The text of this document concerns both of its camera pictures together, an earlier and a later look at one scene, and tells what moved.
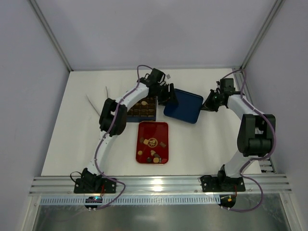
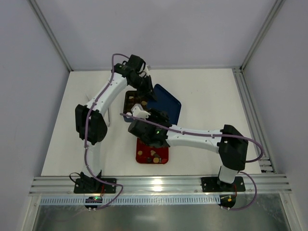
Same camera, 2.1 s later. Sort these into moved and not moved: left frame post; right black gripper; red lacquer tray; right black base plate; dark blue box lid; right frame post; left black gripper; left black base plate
Moved: right black gripper; dark blue box lid; left black gripper
Not moved: red lacquer tray; right frame post; left frame post; right black base plate; left black base plate
